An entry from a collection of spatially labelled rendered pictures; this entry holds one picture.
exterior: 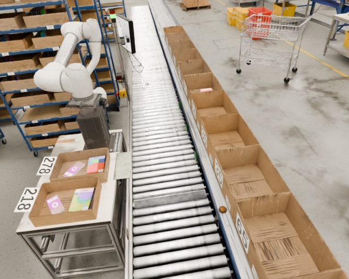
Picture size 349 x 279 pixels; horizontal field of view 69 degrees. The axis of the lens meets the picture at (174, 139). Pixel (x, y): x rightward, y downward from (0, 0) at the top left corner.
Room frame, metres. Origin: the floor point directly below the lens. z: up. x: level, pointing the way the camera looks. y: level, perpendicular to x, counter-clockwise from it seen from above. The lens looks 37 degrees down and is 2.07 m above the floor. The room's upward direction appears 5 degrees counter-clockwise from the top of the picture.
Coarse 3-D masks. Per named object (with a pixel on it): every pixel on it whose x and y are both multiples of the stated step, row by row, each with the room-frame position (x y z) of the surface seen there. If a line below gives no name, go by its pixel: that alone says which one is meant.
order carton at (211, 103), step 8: (192, 96) 1.97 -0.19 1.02; (200, 96) 1.98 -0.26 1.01; (208, 96) 1.98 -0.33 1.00; (216, 96) 1.99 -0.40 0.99; (224, 96) 1.95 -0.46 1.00; (200, 104) 1.98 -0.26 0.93; (208, 104) 1.98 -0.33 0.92; (216, 104) 1.99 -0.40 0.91; (224, 104) 1.94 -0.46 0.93; (232, 104) 1.75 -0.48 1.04; (192, 112) 1.92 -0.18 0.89; (200, 112) 1.91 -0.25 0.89; (208, 112) 1.90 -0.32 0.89; (216, 112) 1.88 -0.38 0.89; (224, 112) 1.87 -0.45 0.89; (232, 112) 1.74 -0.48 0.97; (200, 120) 1.60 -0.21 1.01; (200, 128) 1.60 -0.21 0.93
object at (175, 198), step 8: (192, 192) 1.09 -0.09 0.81; (200, 192) 1.09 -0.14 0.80; (136, 200) 1.06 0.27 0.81; (144, 200) 1.06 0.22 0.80; (152, 200) 1.07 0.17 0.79; (160, 200) 1.07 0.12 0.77; (168, 200) 1.08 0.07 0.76; (176, 200) 1.08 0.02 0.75; (184, 200) 1.08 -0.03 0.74; (136, 208) 1.06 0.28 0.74
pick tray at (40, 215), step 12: (60, 180) 1.25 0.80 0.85; (72, 180) 1.26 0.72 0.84; (84, 180) 1.26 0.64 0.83; (96, 180) 1.26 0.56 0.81; (48, 192) 1.24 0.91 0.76; (60, 192) 1.23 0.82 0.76; (72, 192) 1.22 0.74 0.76; (96, 192) 1.13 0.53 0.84; (36, 204) 1.08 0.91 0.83; (96, 204) 1.07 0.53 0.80; (36, 216) 0.97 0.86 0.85; (48, 216) 0.97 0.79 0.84; (60, 216) 0.98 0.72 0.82; (72, 216) 0.98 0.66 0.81; (84, 216) 0.98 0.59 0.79; (96, 216) 1.00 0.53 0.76
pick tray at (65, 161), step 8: (72, 152) 1.56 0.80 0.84; (80, 152) 1.57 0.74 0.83; (88, 152) 1.57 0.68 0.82; (96, 152) 1.57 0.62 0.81; (104, 152) 1.58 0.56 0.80; (56, 160) 1.48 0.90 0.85; (64, 160) 1.55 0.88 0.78; (72, 160) 1.56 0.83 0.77; (80, 160) 1.56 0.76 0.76; (88, 160) 1.55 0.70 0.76; (56, 168) 1.42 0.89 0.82; (64, 168) 1.48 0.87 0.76; (104, 168) 1.34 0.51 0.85; (56, 176) 1.37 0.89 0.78; (72, 176) 1.29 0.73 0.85; (80, 176) 1.29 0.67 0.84; (88, 176) 1.29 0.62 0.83; (96, 176) 1.30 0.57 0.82; (104, 176) 1.30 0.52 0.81
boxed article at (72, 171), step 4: (76, 164) 1.50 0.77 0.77; (80, 164) 1.49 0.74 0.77; (84, 164) 1.49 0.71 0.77; (72, 168) 1.46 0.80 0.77; (76, 168) 1.45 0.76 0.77; (80, 168) 1.45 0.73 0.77; (68, 172) 1.42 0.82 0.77; (72, 172) 1.41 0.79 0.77; (76, 172) 1.42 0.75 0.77; (64, 176) 1.39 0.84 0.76; (68, 176) 1.37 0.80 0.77
